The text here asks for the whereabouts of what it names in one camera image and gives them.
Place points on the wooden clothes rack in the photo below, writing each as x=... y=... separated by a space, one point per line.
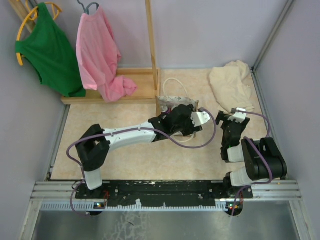
x=148 y=80

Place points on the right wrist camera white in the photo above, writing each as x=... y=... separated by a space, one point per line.
x=238 y=114

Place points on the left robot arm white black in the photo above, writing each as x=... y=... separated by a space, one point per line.
x=96 y=143

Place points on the canvas tote bag patterned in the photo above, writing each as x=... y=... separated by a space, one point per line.
x=165 y=103

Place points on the aluminium frame rail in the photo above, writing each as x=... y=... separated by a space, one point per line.
x=60 y=195

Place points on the grey clothes hanger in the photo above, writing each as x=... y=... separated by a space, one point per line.
x=86 y=9

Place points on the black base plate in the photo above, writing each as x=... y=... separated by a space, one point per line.
x=177 y=193

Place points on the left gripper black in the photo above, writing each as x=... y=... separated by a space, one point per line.
x=192 y=129

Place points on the green tank top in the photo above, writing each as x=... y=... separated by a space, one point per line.
x=49 y=51

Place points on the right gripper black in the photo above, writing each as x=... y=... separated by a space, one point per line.
x=222 y=117

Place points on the cream folded cloth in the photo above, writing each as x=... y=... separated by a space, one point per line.
x=228 y=86

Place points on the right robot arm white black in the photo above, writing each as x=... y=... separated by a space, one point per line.
x=263 y=161

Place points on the yellow clothes hanger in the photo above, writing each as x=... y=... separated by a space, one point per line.
x=32 y=16

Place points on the pink shirt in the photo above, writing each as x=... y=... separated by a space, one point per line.
x=98 y=57

